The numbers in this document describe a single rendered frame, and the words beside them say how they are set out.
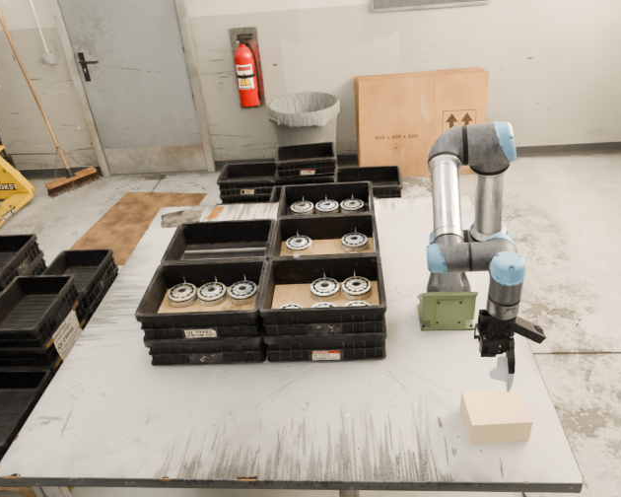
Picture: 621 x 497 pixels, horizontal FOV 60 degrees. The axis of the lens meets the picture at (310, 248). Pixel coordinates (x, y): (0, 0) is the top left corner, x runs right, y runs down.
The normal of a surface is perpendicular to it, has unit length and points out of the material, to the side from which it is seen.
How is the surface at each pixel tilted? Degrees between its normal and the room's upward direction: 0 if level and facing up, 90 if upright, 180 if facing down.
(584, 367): 0
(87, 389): 0
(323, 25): 90
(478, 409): 0
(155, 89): 90
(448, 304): 90
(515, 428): 90
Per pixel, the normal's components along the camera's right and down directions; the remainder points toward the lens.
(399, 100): -0.07, 0.41
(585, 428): -0.07, -0.84
